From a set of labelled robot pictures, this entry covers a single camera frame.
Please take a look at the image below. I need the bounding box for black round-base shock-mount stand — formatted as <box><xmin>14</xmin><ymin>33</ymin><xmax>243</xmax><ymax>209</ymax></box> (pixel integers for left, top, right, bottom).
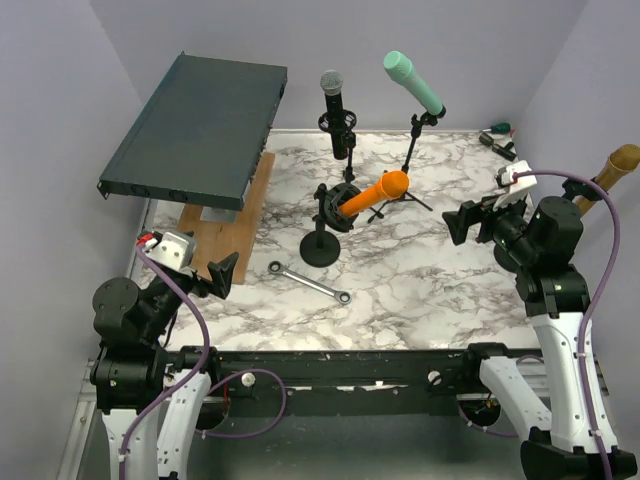
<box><xmin>299</xmin><ymin>183</ymin><xmax>360</xmax><ymax>268</ymax></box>

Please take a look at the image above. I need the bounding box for black microphone silver grille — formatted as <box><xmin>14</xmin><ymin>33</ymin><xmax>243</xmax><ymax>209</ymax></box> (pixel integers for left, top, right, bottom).
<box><xmin>320</xmin><ymin>70</ymin><xmax>348</xmax><ymax>160</ymax></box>

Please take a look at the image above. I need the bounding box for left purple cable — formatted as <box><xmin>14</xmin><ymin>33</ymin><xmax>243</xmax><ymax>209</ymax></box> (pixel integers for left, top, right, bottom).
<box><xmin>119</xmin><ymin>244</ymin><xmax>289</xmax><ymax>480</ymax></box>

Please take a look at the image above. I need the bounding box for silver ratchet wrench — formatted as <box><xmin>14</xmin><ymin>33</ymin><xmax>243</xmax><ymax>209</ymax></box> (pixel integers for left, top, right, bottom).
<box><xmin>268</xmin><ymin>261</ymin><xmax>352</xmax><ymax>305</ymax></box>

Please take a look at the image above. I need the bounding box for wooden board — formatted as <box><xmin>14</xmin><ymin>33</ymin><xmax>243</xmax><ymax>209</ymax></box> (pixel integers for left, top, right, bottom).
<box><xmin>177</xmin><ymin>153</ymin><xmax>275</xmax><ymax>285</ymax></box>

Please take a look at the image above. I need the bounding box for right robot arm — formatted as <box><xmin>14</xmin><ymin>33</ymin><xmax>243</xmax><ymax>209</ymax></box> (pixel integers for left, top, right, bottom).
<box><xmin>442</xmin><ymin>196</ymin><xmax>638</xmax><ymax>479</ymax></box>

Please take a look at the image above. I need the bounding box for black tripod clip stand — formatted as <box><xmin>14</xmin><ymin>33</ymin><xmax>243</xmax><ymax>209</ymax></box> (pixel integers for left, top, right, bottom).
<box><xmin>367</xmin><ymin>107</ymin><xmax>446</xmax><ymax>224</ymax></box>

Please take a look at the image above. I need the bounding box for gold microphone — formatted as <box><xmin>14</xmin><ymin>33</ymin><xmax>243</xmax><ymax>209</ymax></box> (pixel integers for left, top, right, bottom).
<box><xmin>593</xmin><ymin>144</ymin><xmax>640</xmax><ymax>192</ymax></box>

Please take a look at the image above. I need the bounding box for black tripod shock-mount stand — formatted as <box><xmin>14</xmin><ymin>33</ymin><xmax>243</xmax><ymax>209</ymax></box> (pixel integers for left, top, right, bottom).
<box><xmin>318</xmin><ymin>110</ymin><xmax>357</xmax><ymax>183</ymax></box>

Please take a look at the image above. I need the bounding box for dark rack-mount equipment case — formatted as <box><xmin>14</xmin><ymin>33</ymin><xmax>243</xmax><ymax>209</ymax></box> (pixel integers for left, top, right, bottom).
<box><xmin>97</xmin><ymin>53</ymin><xmax>288</xmax><ymax>211</ymax></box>

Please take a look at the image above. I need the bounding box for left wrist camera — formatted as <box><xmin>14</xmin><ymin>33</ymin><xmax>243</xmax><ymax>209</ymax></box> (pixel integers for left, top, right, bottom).
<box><xmin>137</xmin><ymin>231</ymin><xmax>197</xmax><ymax>275</ymax></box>

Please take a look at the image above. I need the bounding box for aluminium frame rail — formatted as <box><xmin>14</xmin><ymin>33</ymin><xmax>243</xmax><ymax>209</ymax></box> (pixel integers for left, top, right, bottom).
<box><xmin>56</xmin><ymin>359</ymin><xmax>97</xmax><ymax>480</ymax></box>

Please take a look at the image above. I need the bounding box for purple cable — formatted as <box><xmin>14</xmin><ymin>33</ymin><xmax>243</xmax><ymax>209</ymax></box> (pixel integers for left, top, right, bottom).
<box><xmin>457</xmin><ymin>169</ymin><xmax>622</xmax><ymax>480</ymax></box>
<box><xmin>119</xmin><ymin>244</ymin><xmax>289</xmax><ymax>480</ymax></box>

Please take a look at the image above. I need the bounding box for orange toy microphone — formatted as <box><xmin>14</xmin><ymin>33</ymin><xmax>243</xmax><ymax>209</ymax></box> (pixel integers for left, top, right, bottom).
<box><xmin>338</xmin><ymin>170</ymin><xmax>410</xmax><ymax>218</ymax></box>

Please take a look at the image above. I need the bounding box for green-handled screwdriver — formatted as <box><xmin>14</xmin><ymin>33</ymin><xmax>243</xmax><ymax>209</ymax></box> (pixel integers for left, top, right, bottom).
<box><xmin>482</xmin><ymin>122</ymin><xmax>514</xmax><ymax>135</ymax></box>

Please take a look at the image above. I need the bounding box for black round-base clip stand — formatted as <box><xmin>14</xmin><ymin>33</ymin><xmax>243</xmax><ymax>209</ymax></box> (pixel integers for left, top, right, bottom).
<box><xmin>494</xmin><ymin>179</ymin><xmax>602</xmax><ymax>273</ymax></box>

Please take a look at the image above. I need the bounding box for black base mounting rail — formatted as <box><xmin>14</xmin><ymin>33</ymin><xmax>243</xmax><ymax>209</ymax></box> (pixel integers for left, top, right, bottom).
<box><xmin>164</xmin><ymin>343</ymin><xmax>521</xmax><ymax>419</ymax></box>

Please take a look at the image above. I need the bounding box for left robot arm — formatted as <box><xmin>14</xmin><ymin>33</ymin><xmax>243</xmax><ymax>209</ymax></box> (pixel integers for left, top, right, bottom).
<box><xmin>90</xmin><ymin>253</ymin><xmax>238</xmax><ymax>479</ymax></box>

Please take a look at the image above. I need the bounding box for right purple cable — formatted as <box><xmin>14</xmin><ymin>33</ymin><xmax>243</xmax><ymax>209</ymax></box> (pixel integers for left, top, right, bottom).
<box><xmin>457</xmin><ymin>169</ymin><xmax>622</xmax><ymax>480</ymax></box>

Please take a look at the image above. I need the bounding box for mint green toy microphone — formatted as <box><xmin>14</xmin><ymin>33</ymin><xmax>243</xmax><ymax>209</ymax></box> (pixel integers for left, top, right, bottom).
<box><xmin>383</xmin><ymin>51</ymin><xmax>445</xmax><ymax>117</ymax></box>

